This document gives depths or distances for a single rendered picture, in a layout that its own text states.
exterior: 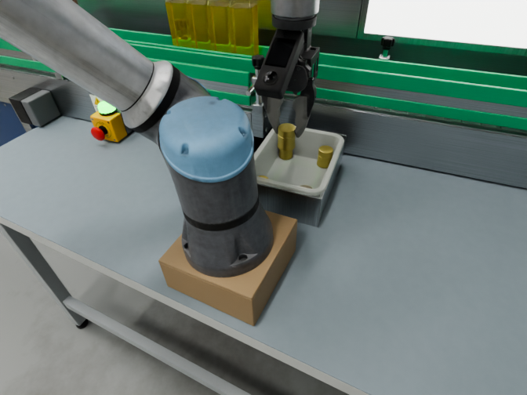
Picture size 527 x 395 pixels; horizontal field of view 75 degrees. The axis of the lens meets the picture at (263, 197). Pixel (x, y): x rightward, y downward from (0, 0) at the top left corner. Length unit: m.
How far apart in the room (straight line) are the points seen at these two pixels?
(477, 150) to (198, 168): 0.66
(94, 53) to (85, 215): 0.42
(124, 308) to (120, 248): 0.86
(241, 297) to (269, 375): 0.85
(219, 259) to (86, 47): 0.32
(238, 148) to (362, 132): 0.51
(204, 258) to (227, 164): 0.17
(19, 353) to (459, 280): 1.49
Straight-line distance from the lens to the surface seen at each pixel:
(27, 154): 1.12
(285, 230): 0.59
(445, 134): 0.87
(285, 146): 0.68
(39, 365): 1.60
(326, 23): 1.00
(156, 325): 1.50
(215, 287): 0.54
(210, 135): 0.42
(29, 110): 1.22
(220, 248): 0.50
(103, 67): 0.51
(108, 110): 1.02
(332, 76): 0.85
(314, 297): 0.61
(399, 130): 0.87
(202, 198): 0.45
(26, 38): 0.50
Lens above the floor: 1.27
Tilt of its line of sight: 42 degrees down
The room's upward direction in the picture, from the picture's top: 1 degrees counter-clockwise
